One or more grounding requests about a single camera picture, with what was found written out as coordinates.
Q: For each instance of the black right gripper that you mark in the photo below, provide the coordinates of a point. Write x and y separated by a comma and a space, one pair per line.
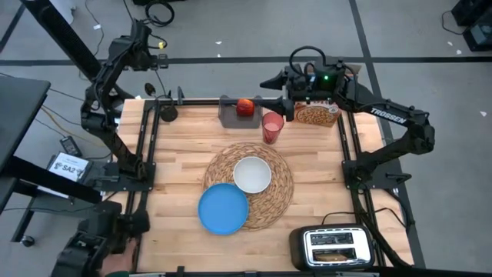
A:
315, 86

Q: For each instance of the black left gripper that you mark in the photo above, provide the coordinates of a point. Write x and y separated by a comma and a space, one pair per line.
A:
144, 54

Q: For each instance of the Cheerios Protein cereal box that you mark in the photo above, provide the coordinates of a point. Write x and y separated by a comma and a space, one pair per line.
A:
317, 115

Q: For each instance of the red apple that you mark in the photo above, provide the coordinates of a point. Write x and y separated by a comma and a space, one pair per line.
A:
245, 107

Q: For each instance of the white bowl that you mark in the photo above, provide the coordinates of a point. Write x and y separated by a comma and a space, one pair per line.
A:
251, 175

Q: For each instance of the blue plate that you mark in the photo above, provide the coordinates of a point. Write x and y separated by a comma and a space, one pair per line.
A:
223, 209

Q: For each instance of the brown toast slice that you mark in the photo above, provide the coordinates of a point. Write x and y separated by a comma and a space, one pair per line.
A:
330, 257

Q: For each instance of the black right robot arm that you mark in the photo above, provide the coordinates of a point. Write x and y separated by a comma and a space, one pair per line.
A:
388, 115

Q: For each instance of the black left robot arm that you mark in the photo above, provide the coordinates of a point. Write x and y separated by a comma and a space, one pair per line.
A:
103, 82

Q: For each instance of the red translucent cup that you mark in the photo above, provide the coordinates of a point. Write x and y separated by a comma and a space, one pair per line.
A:
273, 129

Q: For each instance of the small black oval object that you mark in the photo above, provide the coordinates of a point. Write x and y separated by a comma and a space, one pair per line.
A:
149, 89

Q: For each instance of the grey plastic tray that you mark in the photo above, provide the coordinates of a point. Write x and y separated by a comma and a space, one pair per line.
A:
230, 119

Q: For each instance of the black round device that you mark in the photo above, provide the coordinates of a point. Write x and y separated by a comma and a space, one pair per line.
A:
168, 113

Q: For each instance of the black slanted support beam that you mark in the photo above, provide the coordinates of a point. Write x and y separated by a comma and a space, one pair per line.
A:
61, 34

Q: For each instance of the white plastic object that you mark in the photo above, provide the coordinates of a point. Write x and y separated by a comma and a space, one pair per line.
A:
63, 9

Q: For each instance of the round woven placemat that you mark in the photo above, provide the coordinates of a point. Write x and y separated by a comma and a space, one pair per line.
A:
274, 200

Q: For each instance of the black power adapter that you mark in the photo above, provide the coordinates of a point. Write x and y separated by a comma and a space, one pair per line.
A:
70, 146

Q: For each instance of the white SA2 label sheet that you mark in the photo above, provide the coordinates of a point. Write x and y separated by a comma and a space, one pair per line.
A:
69, 169

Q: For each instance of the black desk top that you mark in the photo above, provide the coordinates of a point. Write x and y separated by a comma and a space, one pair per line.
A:
19, 115

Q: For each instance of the black silver toaster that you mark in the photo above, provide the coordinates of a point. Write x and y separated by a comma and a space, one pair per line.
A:
298, 246

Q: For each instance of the black low support beam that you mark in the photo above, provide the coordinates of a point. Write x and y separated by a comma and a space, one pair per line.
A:
46, 177

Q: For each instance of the bulky black device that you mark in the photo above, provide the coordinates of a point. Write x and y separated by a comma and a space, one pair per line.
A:
88, 246

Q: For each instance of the black equipment case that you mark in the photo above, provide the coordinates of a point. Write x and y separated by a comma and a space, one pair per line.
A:
473, 9
478, 36

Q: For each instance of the person's hand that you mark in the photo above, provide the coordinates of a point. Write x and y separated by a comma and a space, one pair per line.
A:
119, 261

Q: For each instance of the black caster wheel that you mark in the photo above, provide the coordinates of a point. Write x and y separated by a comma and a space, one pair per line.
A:
27, 241

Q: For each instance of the black clamp post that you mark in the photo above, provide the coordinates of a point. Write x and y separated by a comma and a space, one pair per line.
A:
180, 271
180, 94

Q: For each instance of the black metal table frame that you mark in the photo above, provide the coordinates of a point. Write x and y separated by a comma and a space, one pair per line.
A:
200, 101

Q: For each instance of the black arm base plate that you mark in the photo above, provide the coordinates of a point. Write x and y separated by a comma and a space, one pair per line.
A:
127, 184
384, 181

